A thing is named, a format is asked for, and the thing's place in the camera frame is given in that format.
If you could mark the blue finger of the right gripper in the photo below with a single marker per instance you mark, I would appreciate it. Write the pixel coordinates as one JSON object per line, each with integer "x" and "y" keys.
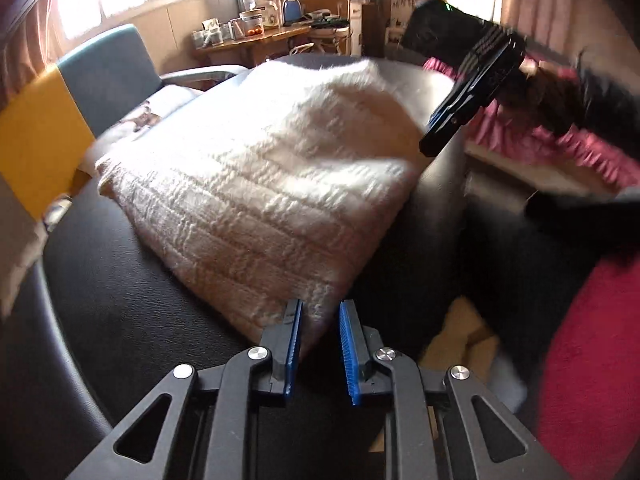
{"x": 443, "y": 125}

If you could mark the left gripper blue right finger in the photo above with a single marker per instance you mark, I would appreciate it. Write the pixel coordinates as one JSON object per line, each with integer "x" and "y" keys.
{"x": 439, "y": 424}

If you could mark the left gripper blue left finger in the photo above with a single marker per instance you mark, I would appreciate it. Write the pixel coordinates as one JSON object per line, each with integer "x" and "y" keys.
{"x": 203, "y": 420}

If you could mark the cream knitted sweater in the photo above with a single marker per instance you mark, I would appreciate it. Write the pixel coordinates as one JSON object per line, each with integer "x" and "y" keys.
{"x": 250, "y": 213}

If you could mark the pink floral clothing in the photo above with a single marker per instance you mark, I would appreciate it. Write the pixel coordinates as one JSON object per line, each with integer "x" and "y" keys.
{"x": 554, "y": 114}

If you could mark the red fabric cushion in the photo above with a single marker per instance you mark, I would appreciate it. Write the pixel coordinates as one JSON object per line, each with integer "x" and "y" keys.
{"x": 588, "y": 408}

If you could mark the wooden side table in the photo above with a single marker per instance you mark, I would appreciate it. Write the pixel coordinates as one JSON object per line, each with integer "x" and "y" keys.
{"x": 276, "y": 43}

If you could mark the glass jars on table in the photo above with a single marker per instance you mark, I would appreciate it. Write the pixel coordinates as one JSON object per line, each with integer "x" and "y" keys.
{"x": 248, "y": 24}

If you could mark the white deer print cushion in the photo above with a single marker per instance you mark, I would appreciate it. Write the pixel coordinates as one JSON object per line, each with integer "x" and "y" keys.
{"x": 141, "y": 119}

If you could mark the grey yellow blue armchair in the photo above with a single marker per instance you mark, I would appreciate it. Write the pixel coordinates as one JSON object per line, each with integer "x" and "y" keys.
{"x": 48, "y": 126}

